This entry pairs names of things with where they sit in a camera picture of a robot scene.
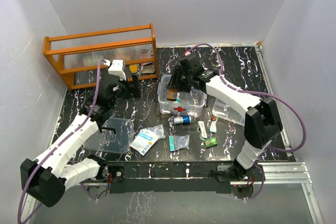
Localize brown bottle orange cap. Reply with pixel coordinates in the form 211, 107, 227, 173
167, 89, 178, 102

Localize white bottle green band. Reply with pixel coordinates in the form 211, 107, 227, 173
176, 92, 181, 103

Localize clear first aid box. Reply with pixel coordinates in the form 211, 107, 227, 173
157, 74, 207, 118

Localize white blue medicine packet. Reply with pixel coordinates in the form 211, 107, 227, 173
130, 129, 159, 156

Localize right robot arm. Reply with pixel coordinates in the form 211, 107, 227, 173
167, 55, 283, 180

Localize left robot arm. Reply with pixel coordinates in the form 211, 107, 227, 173
20, 74, 140, 207

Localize yellow item on shelf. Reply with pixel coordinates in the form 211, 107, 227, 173
129, 64, 138, 74

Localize cardboard box on shelf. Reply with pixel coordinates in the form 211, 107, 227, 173
140, 62, 155, 74

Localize orange wooden shelf rack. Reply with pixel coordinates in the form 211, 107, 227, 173
42, 23, 159, 90

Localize blue white spray can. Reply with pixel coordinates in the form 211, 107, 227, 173
169, 116, 193, 125

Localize clear divider tray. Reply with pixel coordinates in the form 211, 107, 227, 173
212, 99, 245, 126

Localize white teal ointment tube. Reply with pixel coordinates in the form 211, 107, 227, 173
209, 116, 217, 133

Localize clear bag teal header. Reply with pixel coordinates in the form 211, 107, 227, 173
169, 135, 190, 152

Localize green small packet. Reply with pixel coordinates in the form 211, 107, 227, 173
204, 137, 218, 148

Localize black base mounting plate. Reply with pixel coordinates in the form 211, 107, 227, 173
106, 161, 266, 195

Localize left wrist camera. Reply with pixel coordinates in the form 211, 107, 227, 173
108, 59, 127, 81

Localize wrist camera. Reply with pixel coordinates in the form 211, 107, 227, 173
184, 50, 193, 56
108, 59, 127, 81

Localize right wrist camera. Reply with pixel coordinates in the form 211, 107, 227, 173
184, 50, 193, 56

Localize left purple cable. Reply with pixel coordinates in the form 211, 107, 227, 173
17, 58, 111, 224

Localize clear box lid with handle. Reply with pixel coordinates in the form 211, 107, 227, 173
84, 117, 134, 154

